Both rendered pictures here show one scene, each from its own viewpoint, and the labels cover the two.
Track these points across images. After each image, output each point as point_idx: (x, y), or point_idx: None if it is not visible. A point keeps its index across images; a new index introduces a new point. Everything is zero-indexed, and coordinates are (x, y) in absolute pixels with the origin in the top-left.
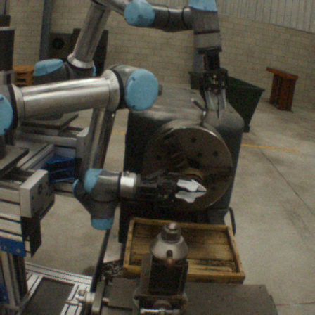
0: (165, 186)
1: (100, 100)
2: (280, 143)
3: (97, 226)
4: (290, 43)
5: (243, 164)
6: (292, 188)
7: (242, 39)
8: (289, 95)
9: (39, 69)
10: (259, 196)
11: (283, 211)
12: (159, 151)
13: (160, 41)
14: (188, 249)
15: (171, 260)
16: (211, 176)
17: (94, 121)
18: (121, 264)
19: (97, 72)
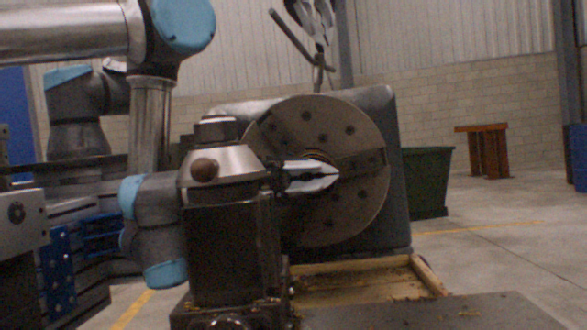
0: None
1: (109, 32)
2: (504, 217)
3: (155, 282)
4: (482, 83)
5: (450, 254)
6: (549, 270)
7: (410, 100)
8: (500, 156)
9: (49, 77)
10: (491, 291)
11: (545, 307)
12: (257, 148)
13: None
14: (337, 296)
15: (202, 159)
16: (349, 160)
17: (134, 109)
18: None
19: None
